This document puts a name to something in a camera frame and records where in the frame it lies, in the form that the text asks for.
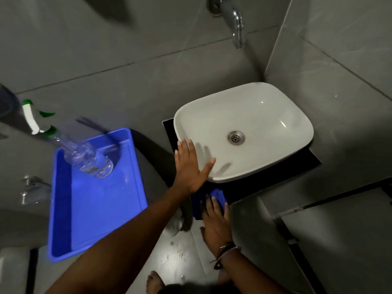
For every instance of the person's right little finger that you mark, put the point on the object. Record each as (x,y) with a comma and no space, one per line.
(226,210)

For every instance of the person's left forearm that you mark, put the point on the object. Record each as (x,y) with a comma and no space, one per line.
(122,248)

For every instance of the chrome wall faucet spout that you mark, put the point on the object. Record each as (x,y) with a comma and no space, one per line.
(234,15)

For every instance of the person's left thumb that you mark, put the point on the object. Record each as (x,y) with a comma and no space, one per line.
(208,168)

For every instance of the blue cleaning cloth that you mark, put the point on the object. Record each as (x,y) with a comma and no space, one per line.
(218,194)

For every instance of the person's left middle finger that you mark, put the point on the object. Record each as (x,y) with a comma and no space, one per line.
(185,153)

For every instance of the white ceramic wash basin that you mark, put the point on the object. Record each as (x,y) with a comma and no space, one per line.
(263,119)

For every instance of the chrome wall tap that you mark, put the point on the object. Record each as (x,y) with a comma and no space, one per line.
(32,188)

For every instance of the person's bare foot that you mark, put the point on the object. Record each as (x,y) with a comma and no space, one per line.
(154,284)

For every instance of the person's left hand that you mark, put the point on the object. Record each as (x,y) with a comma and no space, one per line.
(188,176)

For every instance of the chrome basin drain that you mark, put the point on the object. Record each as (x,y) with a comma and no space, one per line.
(235,137)

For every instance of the clear spray bottle green-white nozzle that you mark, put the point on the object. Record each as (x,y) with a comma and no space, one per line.
(88,159)

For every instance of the black basin counter slab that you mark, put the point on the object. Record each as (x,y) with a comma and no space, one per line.
(275,176)

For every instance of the person's right hand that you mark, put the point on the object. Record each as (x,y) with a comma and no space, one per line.
(216,226)

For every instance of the blue plastic tray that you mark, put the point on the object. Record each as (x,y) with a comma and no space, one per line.
(98,205)

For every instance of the person's right forearm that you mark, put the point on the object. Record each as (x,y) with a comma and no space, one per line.
(248,275)

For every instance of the person's right middle finger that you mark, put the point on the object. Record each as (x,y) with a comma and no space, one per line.
(209,205)

